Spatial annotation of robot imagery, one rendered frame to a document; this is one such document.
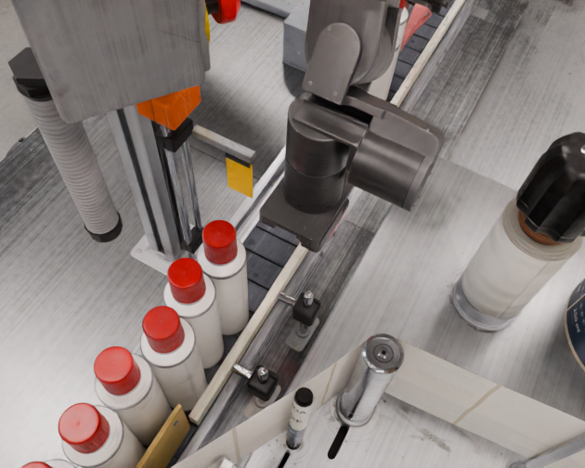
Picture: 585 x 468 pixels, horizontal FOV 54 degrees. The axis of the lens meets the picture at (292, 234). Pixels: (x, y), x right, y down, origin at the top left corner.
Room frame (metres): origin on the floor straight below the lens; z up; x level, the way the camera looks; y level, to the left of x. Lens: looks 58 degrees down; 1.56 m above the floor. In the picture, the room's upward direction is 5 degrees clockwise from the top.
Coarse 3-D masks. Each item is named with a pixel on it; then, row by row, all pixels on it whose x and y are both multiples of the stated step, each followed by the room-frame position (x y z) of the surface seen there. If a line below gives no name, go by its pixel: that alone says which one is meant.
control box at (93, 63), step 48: (48, 0) 0.24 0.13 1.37; (96, 0) 0.25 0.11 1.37; (144, 0) 0.26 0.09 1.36; (192, 0) 0.28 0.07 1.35; (48, 48) 0.23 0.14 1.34; (96, 48) 0.25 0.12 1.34; (144, 48) 0.26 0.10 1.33; (192, 48) 0.27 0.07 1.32; (96, 96) 0.24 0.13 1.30; (144, 96) 0.26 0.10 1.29
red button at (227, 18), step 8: (208, 0) 0.31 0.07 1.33; (216, 0) 0.31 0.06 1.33; (224, 0) 0.30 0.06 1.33; (232, 0) 0.31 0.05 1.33; (208, 8) 0.31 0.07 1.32; (216, 8) 0.31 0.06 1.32; (224, 8) 0.30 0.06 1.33; (232, 8) 0.30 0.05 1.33; (216, 16) 0.31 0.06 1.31; (224, 16) 0.30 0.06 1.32; (232, 16) 0.31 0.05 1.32
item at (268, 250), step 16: (432, 16) 0.92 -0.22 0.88; (416, 32) 0.87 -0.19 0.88; (432, 32) 0.88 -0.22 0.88; (416, 48) 0.83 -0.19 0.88; (400, 64) 0.78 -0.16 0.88; (400, 80) 0.75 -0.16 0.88; (256, 224) 0.43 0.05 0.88; (256, 240) 0.40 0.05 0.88; (272, 240) 0.41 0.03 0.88; (288, 240) 0.41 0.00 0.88; (256, 256) 0.38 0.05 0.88; (272, 256) 0.38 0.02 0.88; (288, 256) 0.38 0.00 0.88; (256, 272) 0.35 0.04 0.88; (272, 272) 0.36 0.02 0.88; (256, 288) 0.33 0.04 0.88; (256, 304) 0.31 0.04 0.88; (224, 336) 0.26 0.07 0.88; (224, 352) 0.24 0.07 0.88; (192, 432) 0.14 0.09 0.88
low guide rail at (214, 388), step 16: (464, 0) 0.95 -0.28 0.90; (448, 16) 0.88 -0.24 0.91; (432, 48) 0.79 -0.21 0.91; (416, 64) 0.75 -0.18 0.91; (400, 96) 0.67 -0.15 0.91; (304, 256) 0.37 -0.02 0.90; (288, 272) 0.34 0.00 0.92; (272, 288) 0.32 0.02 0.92; (272, 304) 0.30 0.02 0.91; (256, 320) 0.27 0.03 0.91; (240, 336) 0.25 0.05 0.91; (240, 352) 0.23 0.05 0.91; (224, 368) 0.21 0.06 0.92; (208, 384) 0.19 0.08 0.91; (224, 384) 0.20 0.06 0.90; (208, 400) 0.17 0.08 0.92; (192, 416) 0.15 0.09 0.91
